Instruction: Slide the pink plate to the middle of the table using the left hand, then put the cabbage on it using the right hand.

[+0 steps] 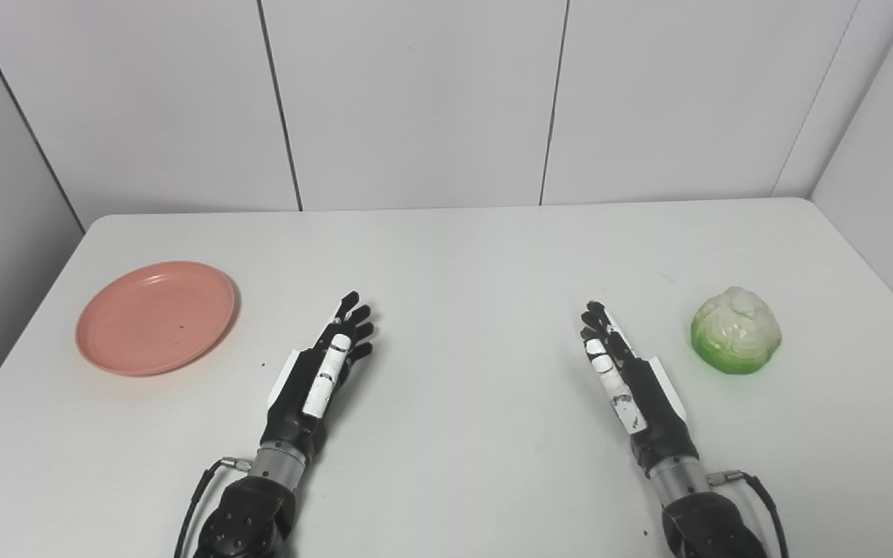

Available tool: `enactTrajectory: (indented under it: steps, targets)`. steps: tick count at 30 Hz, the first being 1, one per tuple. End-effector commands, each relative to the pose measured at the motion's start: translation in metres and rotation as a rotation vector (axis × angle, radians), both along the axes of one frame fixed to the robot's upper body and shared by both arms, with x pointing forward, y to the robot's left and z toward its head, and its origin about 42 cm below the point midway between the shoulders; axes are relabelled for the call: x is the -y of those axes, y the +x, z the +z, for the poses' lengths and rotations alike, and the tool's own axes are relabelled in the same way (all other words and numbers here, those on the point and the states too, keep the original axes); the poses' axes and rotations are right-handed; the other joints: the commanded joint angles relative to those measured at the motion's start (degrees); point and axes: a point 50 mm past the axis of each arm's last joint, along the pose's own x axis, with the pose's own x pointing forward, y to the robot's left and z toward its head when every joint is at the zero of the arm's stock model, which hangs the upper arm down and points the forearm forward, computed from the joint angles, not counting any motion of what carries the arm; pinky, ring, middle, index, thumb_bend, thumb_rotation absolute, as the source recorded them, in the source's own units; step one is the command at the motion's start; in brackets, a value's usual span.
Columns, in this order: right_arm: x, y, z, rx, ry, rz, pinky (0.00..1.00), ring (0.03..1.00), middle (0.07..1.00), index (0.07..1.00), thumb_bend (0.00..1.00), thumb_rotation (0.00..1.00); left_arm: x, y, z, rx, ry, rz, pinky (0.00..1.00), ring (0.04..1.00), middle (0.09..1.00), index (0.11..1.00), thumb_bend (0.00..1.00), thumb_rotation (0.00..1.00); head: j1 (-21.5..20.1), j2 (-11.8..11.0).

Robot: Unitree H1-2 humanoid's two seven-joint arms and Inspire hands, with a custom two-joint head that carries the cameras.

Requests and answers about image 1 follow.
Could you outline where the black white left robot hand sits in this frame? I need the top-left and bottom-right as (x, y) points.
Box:
(260, 291), (376, 462)

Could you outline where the pink plastic plate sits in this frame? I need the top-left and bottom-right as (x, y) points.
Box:
(75, 261), (237, 377)

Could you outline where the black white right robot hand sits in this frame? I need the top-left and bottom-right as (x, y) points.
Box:
(580, 301), (700, 475)

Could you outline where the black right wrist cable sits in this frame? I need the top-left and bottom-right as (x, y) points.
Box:
(709, 470), (790, 558)

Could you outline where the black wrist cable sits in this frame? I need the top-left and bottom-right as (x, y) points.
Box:
(174, 457), (253, 558)
(709, 470), (790, 558)

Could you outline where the green white toy cabbage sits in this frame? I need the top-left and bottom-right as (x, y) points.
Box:
(690, 286), (783, 376)

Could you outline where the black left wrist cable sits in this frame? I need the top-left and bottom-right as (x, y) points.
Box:
(174, 457), (253, 558)

